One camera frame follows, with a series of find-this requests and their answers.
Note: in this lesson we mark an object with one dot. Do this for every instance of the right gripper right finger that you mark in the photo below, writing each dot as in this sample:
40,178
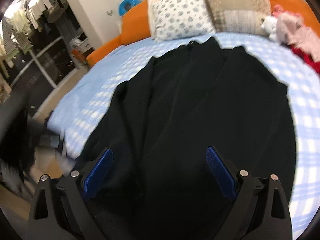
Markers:
259,205

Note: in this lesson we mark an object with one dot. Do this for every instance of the hanging clothes rack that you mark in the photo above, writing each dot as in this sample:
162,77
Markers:
32,37

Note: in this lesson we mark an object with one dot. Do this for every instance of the pink plush toy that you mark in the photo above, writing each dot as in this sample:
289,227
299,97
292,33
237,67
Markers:
277,10

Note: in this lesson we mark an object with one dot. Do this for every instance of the white floral pillow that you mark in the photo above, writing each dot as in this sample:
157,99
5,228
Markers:
175,19

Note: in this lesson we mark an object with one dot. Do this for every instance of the orange bed headboard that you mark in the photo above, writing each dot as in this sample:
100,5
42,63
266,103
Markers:
135,26

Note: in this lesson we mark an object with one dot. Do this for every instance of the pink garment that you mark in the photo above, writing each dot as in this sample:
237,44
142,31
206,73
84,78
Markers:
291,31

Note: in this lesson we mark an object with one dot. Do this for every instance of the black sweater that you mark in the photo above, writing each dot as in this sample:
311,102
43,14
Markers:
159,125

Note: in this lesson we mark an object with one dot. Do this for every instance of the white plush toy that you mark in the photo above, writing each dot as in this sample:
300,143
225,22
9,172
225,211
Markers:
269,26

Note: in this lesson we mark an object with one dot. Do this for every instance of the red garment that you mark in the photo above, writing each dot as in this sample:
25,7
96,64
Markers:
307,59

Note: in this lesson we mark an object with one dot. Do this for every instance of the beige striped pillow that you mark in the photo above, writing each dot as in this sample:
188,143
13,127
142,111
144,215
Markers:
239,16

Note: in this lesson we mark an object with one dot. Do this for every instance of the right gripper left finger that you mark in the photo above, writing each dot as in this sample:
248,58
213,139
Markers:
59,207

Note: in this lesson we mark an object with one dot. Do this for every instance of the blue plaid bed sheet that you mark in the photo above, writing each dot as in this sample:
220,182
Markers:
80,110

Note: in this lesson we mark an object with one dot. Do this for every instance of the blue round wall object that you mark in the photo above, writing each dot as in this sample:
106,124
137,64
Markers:
127,5

